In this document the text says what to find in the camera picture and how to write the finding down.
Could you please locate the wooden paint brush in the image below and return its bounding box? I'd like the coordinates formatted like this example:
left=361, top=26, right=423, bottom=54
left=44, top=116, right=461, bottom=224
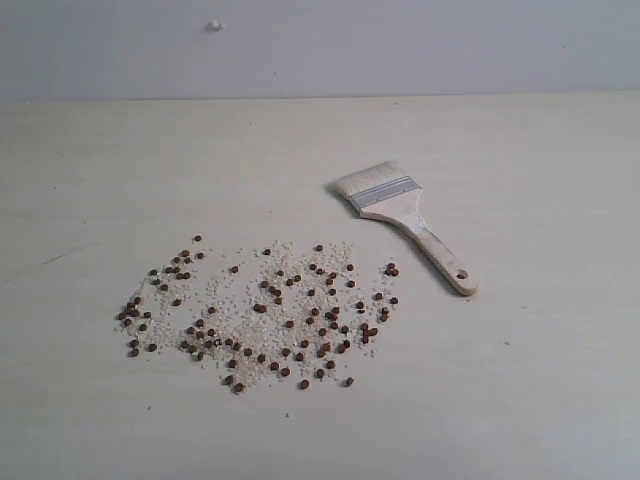
left=329, top=160, right=478, bottom=297

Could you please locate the pile of pellets and grains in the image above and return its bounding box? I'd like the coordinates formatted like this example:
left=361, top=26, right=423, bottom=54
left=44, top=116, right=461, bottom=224
left=114, top=235, right=400, bottom=395

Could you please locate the white blob on wall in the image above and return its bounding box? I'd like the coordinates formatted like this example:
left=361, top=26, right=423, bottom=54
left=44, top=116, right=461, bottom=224
left=205, top=20, right=224, bottom=32

